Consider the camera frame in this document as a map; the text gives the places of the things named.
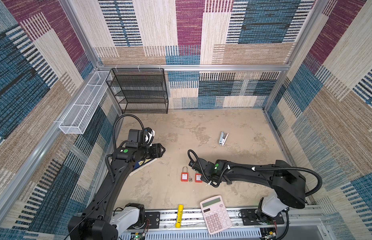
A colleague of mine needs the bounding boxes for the red padlock with label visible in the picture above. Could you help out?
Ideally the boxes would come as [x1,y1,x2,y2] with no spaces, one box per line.
[181,166,189,182]

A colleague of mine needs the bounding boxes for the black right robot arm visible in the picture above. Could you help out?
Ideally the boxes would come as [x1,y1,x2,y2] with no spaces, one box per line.
[189,159,306,209]

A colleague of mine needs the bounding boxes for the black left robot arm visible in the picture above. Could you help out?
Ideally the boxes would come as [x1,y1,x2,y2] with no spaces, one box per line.
[68,128,166,240]

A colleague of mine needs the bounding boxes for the dark blue book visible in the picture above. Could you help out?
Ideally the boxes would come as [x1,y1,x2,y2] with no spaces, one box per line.
[129,159,157,177]

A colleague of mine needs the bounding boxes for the yellow marker pen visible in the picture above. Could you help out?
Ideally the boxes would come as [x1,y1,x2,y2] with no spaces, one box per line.
[175,204,184,229]

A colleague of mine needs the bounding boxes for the black mesh shelf rack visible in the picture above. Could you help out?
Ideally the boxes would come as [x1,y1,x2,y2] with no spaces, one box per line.
[106,68,169,114]

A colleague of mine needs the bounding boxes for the grey stapler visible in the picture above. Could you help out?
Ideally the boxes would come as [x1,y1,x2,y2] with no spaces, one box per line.
[219,132,229,146]

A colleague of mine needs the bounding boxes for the pink calculator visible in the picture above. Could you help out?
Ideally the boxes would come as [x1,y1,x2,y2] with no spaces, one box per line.
[200,195,233,235]

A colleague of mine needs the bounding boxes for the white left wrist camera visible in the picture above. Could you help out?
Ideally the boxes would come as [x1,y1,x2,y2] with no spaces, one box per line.
[144,127,155,147]

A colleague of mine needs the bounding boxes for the black corrugated left cable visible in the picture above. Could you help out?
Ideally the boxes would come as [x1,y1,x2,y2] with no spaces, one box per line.
[104,113,146,184]

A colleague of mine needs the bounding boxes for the white wire mesh basket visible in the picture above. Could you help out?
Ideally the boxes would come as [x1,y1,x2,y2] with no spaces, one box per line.
[59,71,109,135]

